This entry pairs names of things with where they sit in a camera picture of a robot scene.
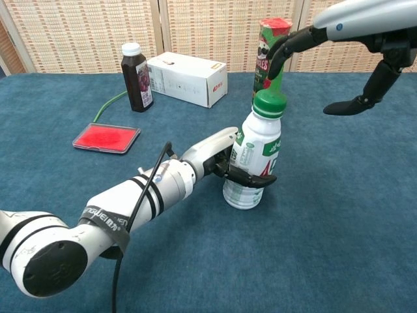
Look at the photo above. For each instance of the white cardboard box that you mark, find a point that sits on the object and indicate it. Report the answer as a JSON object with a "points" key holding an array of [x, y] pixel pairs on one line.
{"points": [[182, 78]]}

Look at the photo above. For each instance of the white plastic drink bottle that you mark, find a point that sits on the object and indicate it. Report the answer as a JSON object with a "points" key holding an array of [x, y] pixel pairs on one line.
{"points": [[254, 153]]}

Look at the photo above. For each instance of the red ink pad clear case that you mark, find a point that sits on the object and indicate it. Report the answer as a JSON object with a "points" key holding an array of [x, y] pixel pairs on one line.
{"points": [[106, 137]]}

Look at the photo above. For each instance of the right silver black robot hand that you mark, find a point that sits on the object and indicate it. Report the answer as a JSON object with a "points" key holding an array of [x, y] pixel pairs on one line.
{"points": [[374, 19]]}

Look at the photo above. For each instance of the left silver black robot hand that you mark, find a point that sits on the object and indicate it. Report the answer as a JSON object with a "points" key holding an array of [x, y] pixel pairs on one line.
{"points": [[208, 150]]}

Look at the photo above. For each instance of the dark juice bottle white cap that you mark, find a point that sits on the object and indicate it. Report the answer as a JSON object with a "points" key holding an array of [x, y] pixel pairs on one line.
{"points": [[137, 81]]}

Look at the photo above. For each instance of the blue table cloth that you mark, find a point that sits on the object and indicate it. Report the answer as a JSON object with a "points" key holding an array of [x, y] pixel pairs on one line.
{"points": [[325, 228]]}

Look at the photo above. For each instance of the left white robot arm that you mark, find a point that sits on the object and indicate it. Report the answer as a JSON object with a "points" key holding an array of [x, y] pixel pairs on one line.
{"points": [[110, 202]]}

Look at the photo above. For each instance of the woven folding screen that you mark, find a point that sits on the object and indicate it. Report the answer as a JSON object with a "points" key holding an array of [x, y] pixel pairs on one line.
{"points": [[81, 32]]}

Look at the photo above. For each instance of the green screw cap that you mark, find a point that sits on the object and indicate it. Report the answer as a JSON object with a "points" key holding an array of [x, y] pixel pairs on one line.
{"points": [[270, 102]]}

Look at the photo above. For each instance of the green chips can red lid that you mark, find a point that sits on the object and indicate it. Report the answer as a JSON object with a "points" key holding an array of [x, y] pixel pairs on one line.
{"points": [[260, 70]]}

